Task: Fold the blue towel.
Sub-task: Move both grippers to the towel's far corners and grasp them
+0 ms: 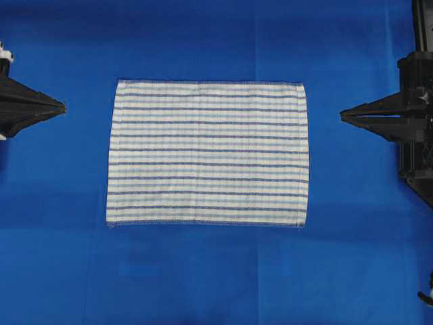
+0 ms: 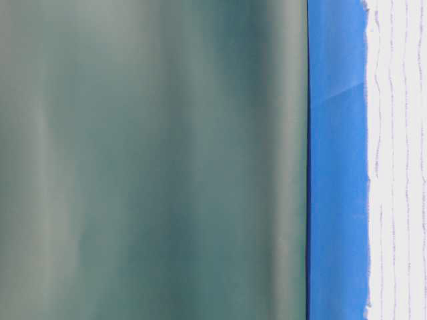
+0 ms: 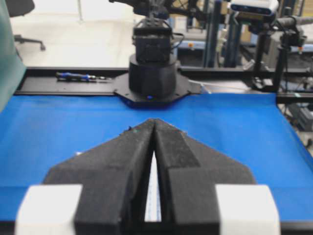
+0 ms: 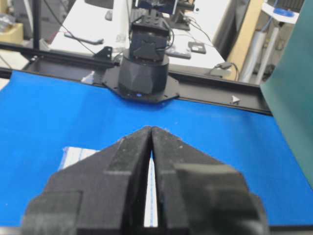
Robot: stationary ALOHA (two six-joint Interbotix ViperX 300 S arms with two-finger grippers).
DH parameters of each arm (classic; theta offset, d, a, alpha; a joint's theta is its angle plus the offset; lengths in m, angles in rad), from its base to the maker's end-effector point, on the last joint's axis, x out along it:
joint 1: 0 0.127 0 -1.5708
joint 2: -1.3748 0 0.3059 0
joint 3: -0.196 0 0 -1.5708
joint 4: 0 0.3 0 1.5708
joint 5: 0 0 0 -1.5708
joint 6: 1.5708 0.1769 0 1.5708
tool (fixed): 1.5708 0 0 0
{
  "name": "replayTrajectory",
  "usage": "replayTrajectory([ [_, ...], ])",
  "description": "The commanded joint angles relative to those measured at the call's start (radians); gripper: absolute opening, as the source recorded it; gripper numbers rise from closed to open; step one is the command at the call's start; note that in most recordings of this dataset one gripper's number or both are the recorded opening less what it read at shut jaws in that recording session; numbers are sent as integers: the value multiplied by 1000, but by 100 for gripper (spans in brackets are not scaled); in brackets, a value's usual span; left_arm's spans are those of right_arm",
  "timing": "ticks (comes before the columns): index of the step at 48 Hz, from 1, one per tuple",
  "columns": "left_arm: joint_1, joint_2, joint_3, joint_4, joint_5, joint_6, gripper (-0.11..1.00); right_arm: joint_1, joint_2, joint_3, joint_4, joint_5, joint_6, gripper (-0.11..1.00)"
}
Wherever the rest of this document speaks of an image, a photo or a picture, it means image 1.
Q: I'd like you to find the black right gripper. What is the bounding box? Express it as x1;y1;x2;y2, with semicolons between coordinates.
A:
340;51;432;198

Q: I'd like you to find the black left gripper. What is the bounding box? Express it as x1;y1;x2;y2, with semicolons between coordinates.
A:
1;43;66;140

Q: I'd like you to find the blue white striped towel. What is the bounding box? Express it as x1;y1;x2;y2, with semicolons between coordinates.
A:
106;80;310;227

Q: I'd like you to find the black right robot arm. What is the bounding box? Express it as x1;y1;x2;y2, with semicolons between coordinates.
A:
340;1;432;205

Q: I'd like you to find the blue tablecloth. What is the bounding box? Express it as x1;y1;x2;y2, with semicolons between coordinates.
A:
1;1;432;324

